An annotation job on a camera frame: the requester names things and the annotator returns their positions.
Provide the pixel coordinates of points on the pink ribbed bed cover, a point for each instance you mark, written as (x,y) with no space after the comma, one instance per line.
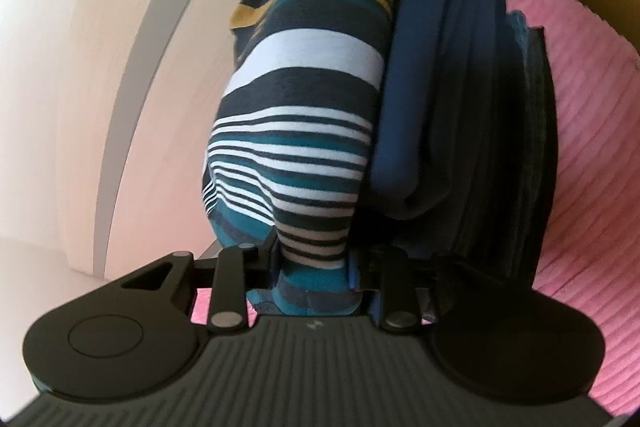
(590,257)

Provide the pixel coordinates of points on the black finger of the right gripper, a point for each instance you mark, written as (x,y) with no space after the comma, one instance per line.
(490,148)
(423,29)

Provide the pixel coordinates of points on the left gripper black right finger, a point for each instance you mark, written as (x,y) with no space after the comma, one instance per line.
(387,291)

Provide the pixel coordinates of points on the striped navy teal shirt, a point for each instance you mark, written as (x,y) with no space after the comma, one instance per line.
(291,142)

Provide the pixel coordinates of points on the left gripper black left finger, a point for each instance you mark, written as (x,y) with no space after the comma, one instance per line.
(239,269)

